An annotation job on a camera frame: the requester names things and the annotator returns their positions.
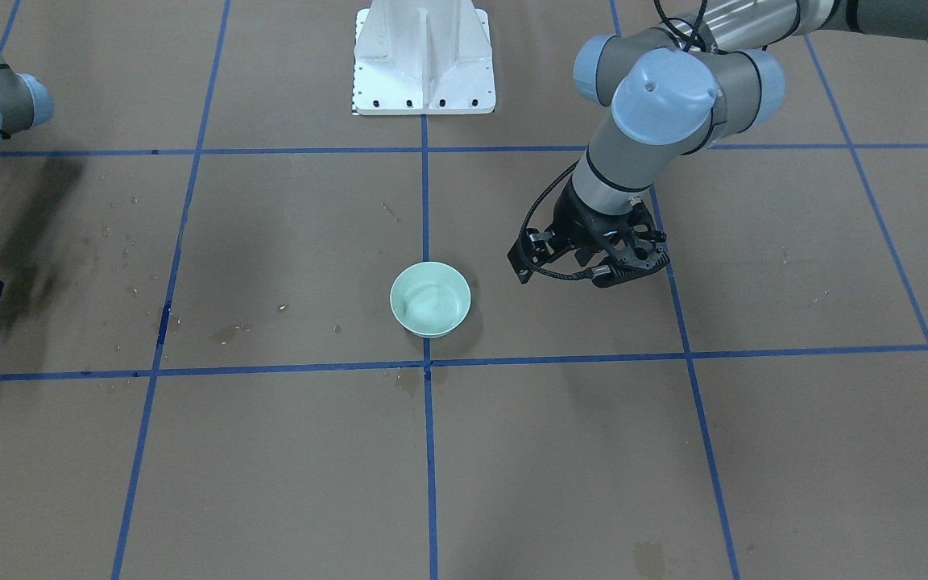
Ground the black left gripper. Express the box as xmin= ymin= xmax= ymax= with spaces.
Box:
xmin=507 ymin=177 xmax=603 ymax=285

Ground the pale green ceramic bowl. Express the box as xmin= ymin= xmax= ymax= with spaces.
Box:
xmin=389 ymin=261 xmax=472 ymax=339

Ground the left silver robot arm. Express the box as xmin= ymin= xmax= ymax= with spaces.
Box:
xmin=507 ymin=1 xmax=928 ymax=288

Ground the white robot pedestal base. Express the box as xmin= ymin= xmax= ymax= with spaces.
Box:
xmin=351 ymin=1 xmax=497 ymax=115

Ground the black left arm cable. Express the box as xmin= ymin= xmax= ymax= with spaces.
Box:
xmin=512 ymin=0 xmax=711 ymax=283

